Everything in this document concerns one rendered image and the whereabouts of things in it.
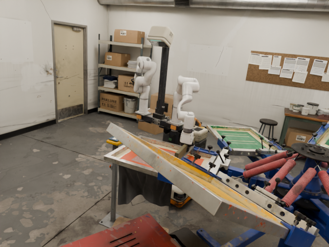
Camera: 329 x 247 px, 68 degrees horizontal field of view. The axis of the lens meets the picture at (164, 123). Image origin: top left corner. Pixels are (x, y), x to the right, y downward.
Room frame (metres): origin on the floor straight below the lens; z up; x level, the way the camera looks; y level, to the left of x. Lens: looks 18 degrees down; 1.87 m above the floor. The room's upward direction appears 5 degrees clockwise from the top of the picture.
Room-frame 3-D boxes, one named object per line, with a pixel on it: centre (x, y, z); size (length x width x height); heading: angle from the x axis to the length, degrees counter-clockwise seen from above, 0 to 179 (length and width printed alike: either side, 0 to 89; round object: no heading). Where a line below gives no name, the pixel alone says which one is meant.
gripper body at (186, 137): (1.82, -0.19, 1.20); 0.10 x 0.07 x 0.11; 67
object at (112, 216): (2.21, 0.46, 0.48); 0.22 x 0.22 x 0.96; 67
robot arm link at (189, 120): (1.86, -0.19, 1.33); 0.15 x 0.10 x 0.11; 7
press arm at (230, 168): (1.67, -0.54, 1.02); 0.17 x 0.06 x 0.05; 67
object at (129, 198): (1.72, 0.11, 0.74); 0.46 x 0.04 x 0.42; 67
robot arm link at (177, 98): (2.39, -0.12, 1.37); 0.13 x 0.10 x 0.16; 97
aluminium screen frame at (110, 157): (1.89, -0.02, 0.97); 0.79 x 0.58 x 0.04; 67
